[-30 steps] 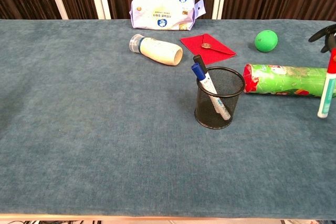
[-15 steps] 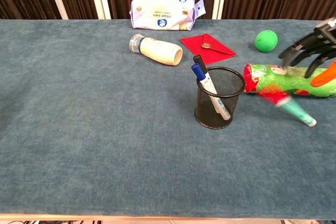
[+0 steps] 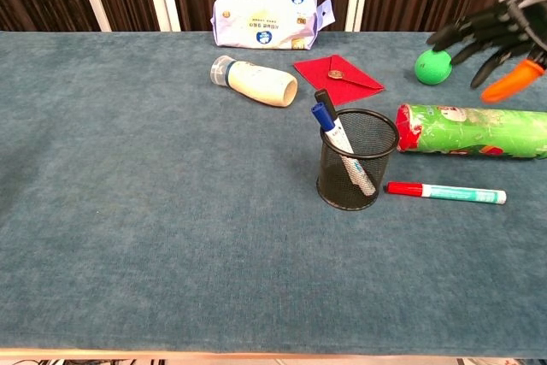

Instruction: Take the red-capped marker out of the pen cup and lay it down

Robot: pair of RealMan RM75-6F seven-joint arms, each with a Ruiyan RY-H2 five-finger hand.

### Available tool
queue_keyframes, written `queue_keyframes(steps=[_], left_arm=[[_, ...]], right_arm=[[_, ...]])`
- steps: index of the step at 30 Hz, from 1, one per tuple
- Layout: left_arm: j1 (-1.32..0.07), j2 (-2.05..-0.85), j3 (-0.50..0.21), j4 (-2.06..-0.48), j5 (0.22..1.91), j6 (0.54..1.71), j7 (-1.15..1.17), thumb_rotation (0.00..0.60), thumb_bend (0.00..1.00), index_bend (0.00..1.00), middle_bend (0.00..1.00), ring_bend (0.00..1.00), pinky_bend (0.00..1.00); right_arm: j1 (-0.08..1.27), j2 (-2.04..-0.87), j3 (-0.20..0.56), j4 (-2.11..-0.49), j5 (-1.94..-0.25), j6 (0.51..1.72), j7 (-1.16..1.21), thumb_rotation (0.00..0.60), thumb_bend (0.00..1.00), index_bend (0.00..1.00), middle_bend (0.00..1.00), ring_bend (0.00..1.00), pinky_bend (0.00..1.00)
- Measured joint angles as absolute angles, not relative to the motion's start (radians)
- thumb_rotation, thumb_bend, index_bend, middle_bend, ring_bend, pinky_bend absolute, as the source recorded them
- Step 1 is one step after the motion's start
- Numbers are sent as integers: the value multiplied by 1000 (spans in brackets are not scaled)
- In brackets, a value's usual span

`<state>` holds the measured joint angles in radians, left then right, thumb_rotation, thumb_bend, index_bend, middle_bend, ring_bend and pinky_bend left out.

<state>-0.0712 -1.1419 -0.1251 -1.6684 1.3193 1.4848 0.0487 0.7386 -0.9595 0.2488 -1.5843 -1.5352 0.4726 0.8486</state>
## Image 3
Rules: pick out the red cap marker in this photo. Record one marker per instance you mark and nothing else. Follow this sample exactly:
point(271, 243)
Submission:
point(448, 192)

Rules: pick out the red envelope with gold seal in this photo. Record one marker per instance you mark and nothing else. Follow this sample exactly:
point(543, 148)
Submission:
point(316, 70)

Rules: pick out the green chip tube red lid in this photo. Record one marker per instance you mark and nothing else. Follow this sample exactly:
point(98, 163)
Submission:
point(470, 132)

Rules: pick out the purple white tissue pack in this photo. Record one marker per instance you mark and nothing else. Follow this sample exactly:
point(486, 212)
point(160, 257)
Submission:
point(265, 14)

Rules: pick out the cream plastic milk bottle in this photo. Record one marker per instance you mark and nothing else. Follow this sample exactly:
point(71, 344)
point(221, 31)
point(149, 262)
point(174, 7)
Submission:
point(256, 83)

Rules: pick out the blue-grey tablecloth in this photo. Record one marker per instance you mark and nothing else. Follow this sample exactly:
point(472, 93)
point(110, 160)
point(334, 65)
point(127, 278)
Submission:
point(171, 211)

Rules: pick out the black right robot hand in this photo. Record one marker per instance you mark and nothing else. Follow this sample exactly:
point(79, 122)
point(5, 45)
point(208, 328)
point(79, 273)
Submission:
point(504, 31)

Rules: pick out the blue cap marker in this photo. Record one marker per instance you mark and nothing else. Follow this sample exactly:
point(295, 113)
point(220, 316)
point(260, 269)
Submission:
point(323, 119)

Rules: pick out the green ball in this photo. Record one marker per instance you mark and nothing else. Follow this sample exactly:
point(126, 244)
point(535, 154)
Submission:
point(431, 70)

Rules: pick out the black cap marker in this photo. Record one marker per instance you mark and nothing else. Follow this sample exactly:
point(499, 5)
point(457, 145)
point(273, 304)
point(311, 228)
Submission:
point(322, 98)

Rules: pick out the black mesh pen holder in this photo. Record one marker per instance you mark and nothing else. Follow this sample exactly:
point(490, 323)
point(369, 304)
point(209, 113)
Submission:
point(342, 194)

